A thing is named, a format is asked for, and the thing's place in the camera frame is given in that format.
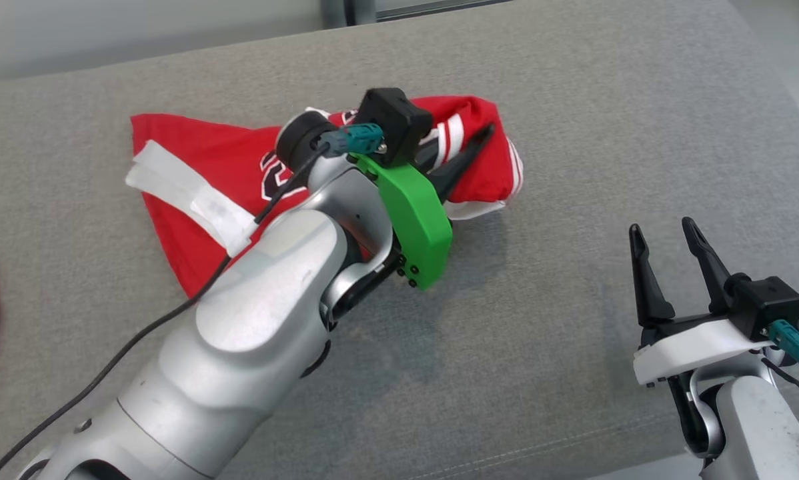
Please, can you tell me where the red Bulls 23 jersey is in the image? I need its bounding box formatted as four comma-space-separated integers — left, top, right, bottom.
131, 95, 525, 299

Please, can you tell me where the grey fabric sofa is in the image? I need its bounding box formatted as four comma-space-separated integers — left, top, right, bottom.
0, 0, 799, 480

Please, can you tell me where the teal left cable connector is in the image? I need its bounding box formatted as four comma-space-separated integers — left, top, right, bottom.
319, 123, 384, 158

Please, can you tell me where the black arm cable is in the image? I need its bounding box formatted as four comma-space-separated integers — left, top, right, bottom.
760, 357, 799, 406
0, 137, 337, 480

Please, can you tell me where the white tape strip on cable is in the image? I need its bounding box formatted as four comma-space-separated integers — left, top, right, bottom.
125, 140, 257, 258

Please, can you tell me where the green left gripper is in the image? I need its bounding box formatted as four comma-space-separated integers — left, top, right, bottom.
349, 123, 496, 291

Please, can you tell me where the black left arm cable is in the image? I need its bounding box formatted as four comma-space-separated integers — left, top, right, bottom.
0, 137, 337, 480

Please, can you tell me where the grey rounded partition post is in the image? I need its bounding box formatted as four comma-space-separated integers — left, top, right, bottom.
319, 0, 347, 29
347, 0, 378, 26

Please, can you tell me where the teal cable connector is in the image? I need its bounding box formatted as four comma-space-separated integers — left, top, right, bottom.
768, 319, 799, 362
319, 123, 384, 158

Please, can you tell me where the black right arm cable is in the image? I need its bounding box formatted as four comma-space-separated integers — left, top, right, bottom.
760, 357, 799, 406

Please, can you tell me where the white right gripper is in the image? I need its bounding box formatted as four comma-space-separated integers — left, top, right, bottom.
629, 216, 775, 387

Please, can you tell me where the teal right cable connector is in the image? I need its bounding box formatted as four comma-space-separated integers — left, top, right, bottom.
768, 319, 799, 362

